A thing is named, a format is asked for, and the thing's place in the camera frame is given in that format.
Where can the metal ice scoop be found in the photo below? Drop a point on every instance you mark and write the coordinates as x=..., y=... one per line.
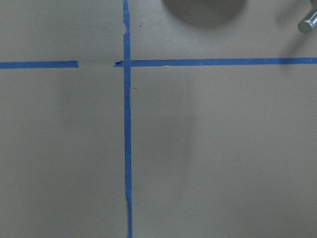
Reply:
x=309, y=22

